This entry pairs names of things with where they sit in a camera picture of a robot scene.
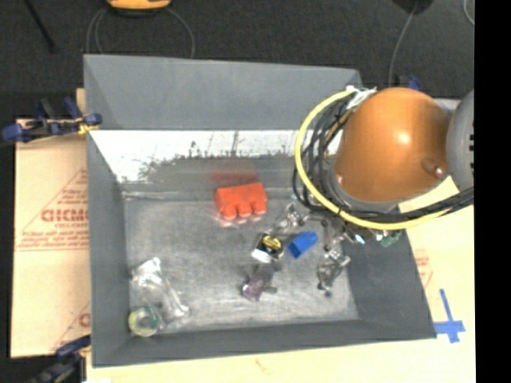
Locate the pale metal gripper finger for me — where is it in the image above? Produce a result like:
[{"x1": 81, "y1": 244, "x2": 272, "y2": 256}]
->
[
  {"x1": 274, "y1": 203, "x2": 311, "y2": 235},
  {"x1": 316, "y1": 249, "x2": 353, "y2": 297}
]

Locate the blue block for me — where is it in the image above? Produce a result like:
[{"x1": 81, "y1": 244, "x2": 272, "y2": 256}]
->
[{"x1": 287, "y1": 231, "x2": 319, "y2": 260}]

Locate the black, yellow and white small object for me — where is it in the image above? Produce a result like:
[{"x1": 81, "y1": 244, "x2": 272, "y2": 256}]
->
[{"x1": 251, "y1": 232, "x2": 286, "y2": 264}]

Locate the orange-red toy brick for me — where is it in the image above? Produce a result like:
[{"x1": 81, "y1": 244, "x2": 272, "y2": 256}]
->
[{"x1": 213, "y1": 181, "x2": 269, "y2": 220}]

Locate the clear purple plastic thing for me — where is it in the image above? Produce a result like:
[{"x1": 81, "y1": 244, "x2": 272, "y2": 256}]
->
[{"x1": 240, "y1": 263, "x2": 279, "y2": 303}]

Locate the grey metal bin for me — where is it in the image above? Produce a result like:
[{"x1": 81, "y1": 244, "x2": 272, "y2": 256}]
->
[{"x1": 82, "y1": 53, "x2": 438, "y2": 368}]

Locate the clear plastic bottle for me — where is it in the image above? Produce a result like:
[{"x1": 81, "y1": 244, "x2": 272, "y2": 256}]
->
[{"x1": 130, "y1": 256, "x2": 190, "y2": 323}]

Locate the pale green tape roll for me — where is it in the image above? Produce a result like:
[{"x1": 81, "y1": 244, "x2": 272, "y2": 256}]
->
[{"x1": 127, "y1": 306, "x2": 165, "y2": 338}]

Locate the brown cardboard board, red print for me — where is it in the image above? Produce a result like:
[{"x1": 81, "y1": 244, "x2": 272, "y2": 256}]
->
[{"x1": 9, "y1": 87, "x2": 93, "y2": 359}]

